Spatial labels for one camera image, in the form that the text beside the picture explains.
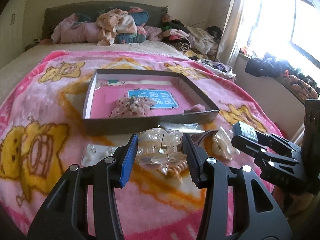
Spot white cloud hair claw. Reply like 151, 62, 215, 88
212, 127, 240, 161

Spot clear hair claw clip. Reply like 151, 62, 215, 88
136, 128, 188, 176

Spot small blue box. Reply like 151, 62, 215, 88
233, 121, 258, 142

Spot earring card in bag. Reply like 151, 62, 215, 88
81, 144, 117, 167

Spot pink fluffy pompom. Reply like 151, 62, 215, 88
184, 104, 206, 113

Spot dark clothes on sill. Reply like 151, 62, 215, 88
245, 53, 319, 102

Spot laundry basket with clothes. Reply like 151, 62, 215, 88
198, 59, 236, 82

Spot pink bear fleece blanket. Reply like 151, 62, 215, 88
1, 50, 280, 239

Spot cream curtain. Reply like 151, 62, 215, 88
216, 0, 245, 67

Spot pile of clothes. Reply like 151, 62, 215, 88
162, 14, 222, 60

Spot window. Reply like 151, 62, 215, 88
242, 0, 319, 69

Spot pink floral scrunchie bow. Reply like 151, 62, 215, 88
110, 96, 156, 118

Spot shallow cardboard box tray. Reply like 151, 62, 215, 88
82, 69, 219, 136

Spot dark green headboard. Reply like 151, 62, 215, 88
41, 1, 168, 40

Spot pile of bedding quilts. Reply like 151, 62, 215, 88
50, 9, 161, 46

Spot cream wardrobe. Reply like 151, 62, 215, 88
1, 2, 23, 68

